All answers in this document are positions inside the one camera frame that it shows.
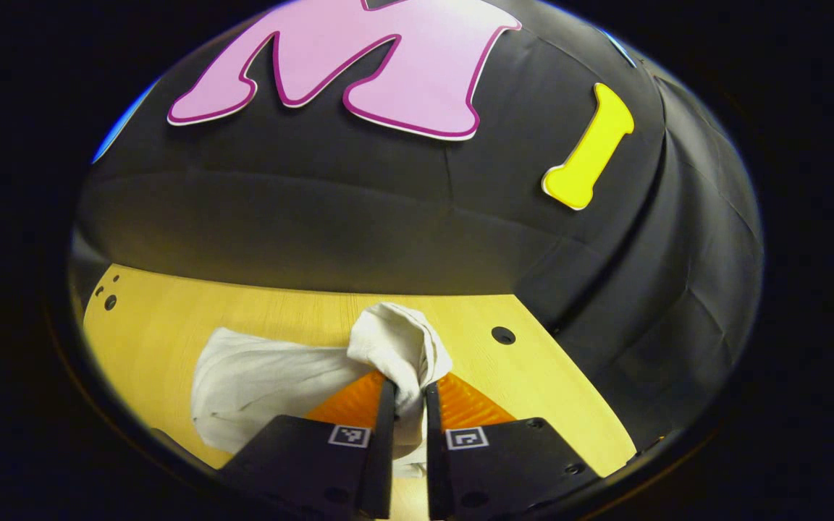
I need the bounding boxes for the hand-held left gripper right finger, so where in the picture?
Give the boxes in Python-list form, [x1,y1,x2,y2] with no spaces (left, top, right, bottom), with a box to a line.
[424,373,602,521]

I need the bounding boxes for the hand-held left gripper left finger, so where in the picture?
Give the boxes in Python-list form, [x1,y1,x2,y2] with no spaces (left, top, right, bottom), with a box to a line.
[218,376,397,520]

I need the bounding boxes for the white jeans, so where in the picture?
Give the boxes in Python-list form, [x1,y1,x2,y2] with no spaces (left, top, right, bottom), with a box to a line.
[191,302,454,478]

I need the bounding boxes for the black backdrop cloth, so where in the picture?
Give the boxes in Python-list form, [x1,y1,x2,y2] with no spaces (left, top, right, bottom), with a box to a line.
[69,0,765,464]

